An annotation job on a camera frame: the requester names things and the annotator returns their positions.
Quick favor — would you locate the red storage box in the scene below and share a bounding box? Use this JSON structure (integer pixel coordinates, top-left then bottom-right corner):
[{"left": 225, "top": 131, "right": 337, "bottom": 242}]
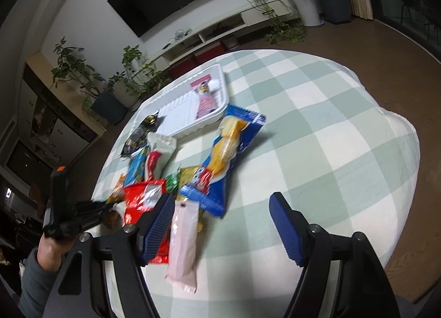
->
[
  {"left": 169, "top": 58, "right": 195, "bottom": 79},
  {"left": 195, "top": 44, "right": 226, "bottom": 66}
]

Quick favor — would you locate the tangle of cables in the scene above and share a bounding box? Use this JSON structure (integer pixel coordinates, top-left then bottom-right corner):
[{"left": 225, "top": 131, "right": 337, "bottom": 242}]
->
[{"left": 162, "top": 27, "right": 193, "bottom": 50}]

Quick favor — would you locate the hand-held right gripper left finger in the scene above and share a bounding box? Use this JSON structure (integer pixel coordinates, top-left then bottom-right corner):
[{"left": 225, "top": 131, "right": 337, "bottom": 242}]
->
[{"left": 41, "top": 193, "right": 176, "bottom": 318}]

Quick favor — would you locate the green white checkered tablecloth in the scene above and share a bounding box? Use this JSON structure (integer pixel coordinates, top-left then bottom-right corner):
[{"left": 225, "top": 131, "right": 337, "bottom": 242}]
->
[{"left": 91, "top": 49, "right": 421, "bottom": 318}]

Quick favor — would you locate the pink cartoon snack packet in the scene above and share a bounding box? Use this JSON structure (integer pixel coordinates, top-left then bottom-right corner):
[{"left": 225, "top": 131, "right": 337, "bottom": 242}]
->
[{"left": 190, "top": 76, "right": 219, "bottom": 121}]

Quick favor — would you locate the pale pink snack packet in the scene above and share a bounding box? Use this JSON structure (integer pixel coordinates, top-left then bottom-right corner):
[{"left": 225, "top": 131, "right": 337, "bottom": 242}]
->
[{"left": 165, "top": 200, "right": 200, "bottom": 294}]

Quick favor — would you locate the green snack packet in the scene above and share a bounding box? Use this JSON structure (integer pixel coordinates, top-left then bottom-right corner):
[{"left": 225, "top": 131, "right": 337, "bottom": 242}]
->
[{"left": 165, "top": 168, "right": 182, "bottom": 198}]

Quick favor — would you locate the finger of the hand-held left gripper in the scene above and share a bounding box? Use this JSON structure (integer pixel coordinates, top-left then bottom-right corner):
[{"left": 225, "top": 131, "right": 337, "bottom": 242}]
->
[
  {"left": 73, "top": 200, "right": 118, "bottom": 215},
  {"left": 64, "top": 214, "right": 112, "bottom": 232}
]

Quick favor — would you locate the white television console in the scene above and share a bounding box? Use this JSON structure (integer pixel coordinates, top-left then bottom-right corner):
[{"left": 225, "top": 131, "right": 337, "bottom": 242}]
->
[{"left": 143, "top": 0, "right": 297, "bottom": 71}]

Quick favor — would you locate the yellow snack packet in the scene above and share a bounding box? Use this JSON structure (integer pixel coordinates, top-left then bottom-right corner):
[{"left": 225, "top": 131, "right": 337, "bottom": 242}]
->
[{"left": 179, "top": 165, "right": 207, "bottom": 189}]

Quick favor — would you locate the light blue snack packet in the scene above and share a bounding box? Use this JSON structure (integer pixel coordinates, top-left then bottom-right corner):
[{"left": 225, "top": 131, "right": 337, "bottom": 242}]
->
[{"left": 123, "top": 147, "right": 151, "bottom": 188}]

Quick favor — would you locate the wooden display cabinet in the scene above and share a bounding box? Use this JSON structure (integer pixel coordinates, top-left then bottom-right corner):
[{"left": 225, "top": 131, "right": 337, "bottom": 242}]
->
[{"left": 0, "top": 50, "right": 107, "bottom": 202}]

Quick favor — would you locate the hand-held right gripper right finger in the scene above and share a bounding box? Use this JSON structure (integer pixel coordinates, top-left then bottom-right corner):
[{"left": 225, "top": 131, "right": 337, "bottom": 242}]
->
[{"left": 269, "top": 192, "right": 404, "bottom": 318}]

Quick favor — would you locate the white plastic tray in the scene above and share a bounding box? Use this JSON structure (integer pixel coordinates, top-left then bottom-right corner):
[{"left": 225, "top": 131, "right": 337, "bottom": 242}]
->
[{"left": 129, "top": 63, "right": 231, "bottom": 140}]

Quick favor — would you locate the person's left hand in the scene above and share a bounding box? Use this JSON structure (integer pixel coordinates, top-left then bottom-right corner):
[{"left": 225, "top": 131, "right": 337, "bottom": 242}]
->
[{"left": 36, "top": 233, "right": 74, "bottom": 274}]

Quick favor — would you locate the small plant white pot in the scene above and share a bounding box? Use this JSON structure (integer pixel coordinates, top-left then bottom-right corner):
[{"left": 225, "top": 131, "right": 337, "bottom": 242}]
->
[{"left": 107, "top": 70, "right": 145, "bottom": 110}]

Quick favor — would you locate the shiny red snack packet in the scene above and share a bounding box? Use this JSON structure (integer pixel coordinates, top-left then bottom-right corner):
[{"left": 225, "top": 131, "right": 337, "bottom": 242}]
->
[{"left": 122, "top": 180, "right": 172, "bottom": 265}]

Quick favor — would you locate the person's left forearm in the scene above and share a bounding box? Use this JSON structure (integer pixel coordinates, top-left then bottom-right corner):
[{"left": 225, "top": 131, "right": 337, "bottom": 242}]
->
[{"left": 17, "top": 247, "right": 61, "bottom": 318}]

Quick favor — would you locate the bushy tree plant dark pot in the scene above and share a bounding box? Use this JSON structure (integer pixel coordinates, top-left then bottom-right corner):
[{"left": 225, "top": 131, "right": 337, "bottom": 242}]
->
[{"left": 50, "top": 37, "right": 130, "bottom": 126}]

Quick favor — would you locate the black snack packet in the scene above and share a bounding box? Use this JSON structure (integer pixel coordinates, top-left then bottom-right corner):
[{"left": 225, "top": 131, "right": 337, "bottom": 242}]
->
[{"left": 120, "top": 114, "right": 162, "bottom": 159}]

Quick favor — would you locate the large blue chip bag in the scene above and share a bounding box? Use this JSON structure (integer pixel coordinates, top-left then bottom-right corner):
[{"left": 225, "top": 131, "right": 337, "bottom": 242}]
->
[{"left": 177, "top": 105, "right": 267, "bottom": 219}]

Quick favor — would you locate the red gold-print snack packet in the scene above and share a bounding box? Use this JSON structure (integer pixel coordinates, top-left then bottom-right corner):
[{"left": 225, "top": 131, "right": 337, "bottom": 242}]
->
[{"left": 145, "top": 151, "right": 162, "bottom": 181}]

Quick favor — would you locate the orange snack packet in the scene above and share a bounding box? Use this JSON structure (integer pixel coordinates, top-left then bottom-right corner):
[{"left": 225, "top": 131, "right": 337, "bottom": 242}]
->
[{"left": 105, "top": 173, "right": 127, "bottom": 206}]

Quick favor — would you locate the white snack pouch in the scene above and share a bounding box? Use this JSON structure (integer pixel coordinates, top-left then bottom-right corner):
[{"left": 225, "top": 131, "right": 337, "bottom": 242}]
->
[{"left": 146, "top": 132, "right": 178, "bottom": 181}]

